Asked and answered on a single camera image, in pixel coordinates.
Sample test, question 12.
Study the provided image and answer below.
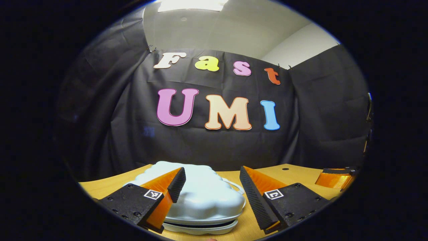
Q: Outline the light blue suitcase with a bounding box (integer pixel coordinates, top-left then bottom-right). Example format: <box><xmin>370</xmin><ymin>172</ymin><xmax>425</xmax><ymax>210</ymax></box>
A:
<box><xmin>124</xmin><ymin>161</ymin><xmax>246</xmax><ymax>235</ymax></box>

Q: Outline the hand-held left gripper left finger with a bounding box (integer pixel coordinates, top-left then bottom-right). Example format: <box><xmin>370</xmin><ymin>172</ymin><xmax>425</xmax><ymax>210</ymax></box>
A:
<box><xmin>97</xmin><ymin>167</ymin><xmax>186</xmax><ymax>234</ymax></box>

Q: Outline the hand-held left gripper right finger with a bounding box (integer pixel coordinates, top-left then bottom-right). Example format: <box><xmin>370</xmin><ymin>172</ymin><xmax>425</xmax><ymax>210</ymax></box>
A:
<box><xmin>239</xmin><ymin>166</ymin><xmax>330</xmax><ymax>235</ymax></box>

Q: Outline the ceiling light panel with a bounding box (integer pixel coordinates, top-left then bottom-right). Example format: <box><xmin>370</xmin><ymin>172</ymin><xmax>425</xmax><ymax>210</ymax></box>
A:
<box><xmin>157</xmin><ymin>0</ymin><xmax>229</xmax><ymax>13</ymax></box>

